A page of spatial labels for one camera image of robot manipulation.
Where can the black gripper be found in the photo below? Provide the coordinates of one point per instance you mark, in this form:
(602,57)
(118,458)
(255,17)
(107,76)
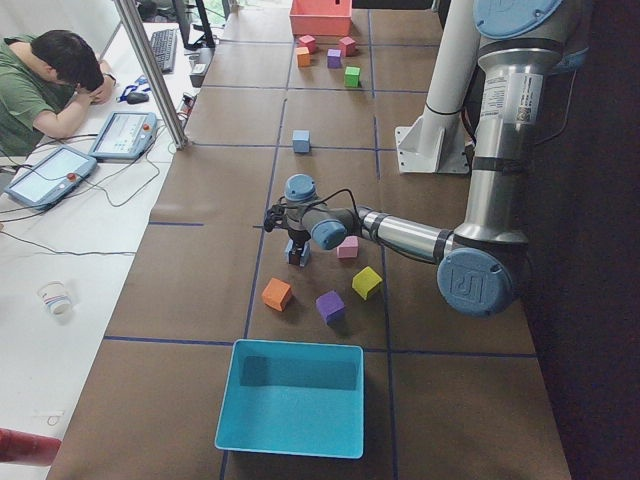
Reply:
(298,238)

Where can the light blue foam block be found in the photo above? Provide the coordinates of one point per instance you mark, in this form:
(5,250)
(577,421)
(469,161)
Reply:
(301,141)
(297,254)

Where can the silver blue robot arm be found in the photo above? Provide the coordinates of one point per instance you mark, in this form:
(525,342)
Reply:
(479,118)

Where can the orange foam block left side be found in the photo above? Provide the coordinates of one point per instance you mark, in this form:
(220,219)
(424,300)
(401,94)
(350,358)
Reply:
(277,294)

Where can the pink foam block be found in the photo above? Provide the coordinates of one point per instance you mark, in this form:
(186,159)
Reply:
(348,248)

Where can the purple foam block left side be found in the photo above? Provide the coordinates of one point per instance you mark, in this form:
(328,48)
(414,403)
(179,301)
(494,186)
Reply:
(330,306)

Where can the purple foam block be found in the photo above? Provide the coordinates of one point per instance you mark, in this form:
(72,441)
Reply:
(334,58)
(330,306)

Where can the yellow foam block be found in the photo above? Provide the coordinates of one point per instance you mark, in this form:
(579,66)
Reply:
(366,282)

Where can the blue plastic bin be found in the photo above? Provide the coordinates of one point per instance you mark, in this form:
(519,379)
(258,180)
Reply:
(294,398)

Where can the green foam block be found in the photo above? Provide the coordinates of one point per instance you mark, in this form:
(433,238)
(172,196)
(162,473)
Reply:
(352,77)

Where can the purple foam block right side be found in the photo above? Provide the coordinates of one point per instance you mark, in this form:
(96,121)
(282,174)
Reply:
(334,58)

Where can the teach pendant far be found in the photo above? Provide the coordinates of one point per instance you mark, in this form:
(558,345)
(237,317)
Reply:
(124,137)

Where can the teach pendant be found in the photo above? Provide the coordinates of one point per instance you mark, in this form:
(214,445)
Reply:
(124,137)
(52,178)

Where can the crimson foam block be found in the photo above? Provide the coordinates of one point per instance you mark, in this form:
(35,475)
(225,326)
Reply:
(347,46)

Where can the red foam block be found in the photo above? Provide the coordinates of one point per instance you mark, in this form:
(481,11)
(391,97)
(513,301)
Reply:
(307,41)

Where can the black computer mouse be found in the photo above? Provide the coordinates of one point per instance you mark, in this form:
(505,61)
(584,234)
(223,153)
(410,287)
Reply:
(135,98)

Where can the pink plastic bin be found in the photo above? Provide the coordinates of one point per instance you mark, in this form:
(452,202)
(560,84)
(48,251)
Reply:
(321,17)

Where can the paper cup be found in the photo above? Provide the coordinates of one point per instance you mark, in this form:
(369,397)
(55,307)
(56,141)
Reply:
(55,298)

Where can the black keyboard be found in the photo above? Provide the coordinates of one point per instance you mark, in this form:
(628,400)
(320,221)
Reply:
(163,45)

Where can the teach pendant near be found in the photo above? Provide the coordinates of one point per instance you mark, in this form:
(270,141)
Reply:
(52,178)

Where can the person in green shirt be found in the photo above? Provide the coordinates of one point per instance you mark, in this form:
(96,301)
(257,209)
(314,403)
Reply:
(48,83)

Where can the red cylinder object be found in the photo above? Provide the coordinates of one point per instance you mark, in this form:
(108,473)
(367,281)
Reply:
(28,449)

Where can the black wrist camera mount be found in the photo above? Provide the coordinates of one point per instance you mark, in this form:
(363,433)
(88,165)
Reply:
(274,218)

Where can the white camera mast with base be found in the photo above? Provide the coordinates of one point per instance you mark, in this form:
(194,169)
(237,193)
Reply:
(435,142)

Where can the aluminium frame post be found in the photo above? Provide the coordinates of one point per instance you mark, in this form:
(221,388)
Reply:
(136,33)

